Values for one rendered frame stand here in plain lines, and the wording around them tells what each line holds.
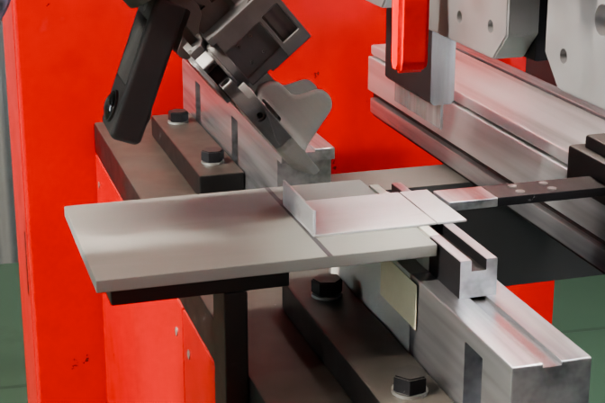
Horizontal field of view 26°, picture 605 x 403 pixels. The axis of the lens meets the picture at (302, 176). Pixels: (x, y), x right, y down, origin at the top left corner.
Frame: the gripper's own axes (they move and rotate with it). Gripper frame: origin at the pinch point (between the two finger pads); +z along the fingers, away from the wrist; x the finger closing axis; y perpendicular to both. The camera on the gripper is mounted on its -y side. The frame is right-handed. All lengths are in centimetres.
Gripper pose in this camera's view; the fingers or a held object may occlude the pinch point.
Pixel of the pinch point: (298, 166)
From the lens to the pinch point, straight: 104.7
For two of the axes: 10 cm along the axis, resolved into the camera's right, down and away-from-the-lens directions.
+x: -2.9, -2.8, 9.2
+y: 7.3, -6.8, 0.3
